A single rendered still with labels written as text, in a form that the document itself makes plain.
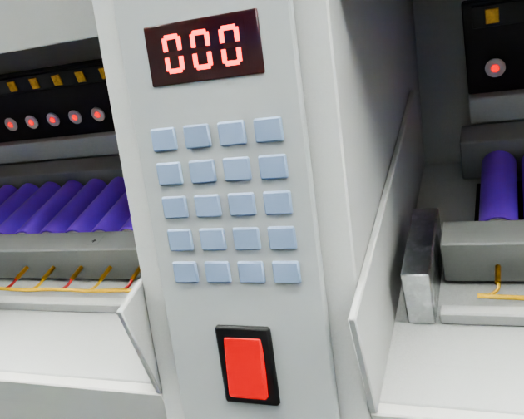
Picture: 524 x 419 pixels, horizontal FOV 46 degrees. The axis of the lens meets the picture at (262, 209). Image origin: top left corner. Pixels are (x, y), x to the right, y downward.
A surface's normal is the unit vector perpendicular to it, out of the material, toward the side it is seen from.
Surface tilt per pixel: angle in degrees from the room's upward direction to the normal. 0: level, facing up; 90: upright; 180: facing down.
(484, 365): 20
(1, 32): 110
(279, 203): 90
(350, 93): 90
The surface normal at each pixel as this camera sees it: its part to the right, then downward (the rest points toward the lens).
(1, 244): -0.25, -0.82
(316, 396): -0.36, 0.25
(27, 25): -0.29, 0.57
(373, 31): 0.92, -0.04
